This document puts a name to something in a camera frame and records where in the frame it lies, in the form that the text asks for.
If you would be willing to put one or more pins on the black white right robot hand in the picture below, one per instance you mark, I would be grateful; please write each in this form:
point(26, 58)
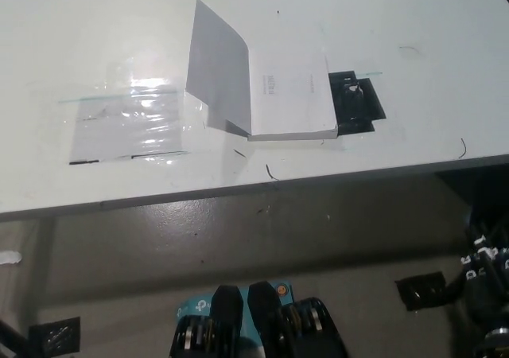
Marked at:
point(483, 266)

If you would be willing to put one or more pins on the white grey paperback manual book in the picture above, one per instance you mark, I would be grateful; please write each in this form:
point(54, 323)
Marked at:
point(290, 95)

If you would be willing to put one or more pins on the black floor plate right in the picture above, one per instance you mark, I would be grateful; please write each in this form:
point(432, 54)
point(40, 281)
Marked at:
point(420, 290)

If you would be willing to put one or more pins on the clear plastic zip bag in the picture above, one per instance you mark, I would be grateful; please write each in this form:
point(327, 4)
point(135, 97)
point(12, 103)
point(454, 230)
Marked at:
point(123, 131)

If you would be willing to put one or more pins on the white tape scrap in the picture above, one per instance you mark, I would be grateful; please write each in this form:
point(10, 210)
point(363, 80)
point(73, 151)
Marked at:
point(8, 257)

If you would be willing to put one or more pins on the thin black bar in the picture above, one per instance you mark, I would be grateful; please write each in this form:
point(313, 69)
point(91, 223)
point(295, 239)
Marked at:
point(11, 334)

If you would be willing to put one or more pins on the dark desk leg frame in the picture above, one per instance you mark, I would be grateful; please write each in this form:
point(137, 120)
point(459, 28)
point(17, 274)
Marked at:
point(491, 191)

